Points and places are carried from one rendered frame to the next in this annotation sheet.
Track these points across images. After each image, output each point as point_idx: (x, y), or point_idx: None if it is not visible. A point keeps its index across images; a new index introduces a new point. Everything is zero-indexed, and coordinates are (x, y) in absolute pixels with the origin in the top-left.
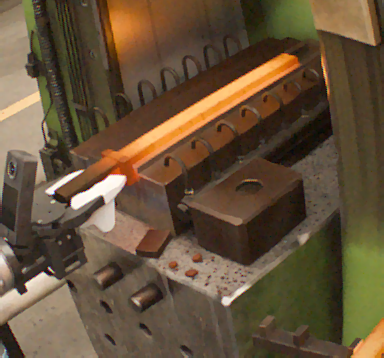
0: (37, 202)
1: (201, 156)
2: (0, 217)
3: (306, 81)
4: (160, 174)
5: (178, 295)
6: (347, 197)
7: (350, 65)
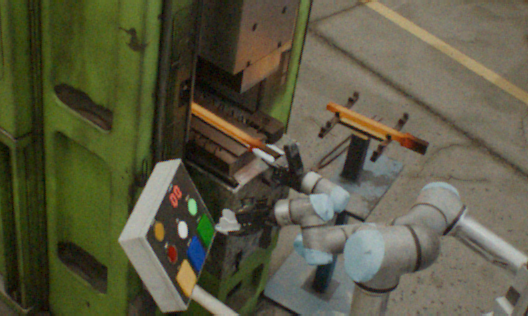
0: (281, 162)
1: (249, 127)
2: (296, 169)
3: (198, 99)
4: (259, 136)
5: None
6: (262, 107)
7: None
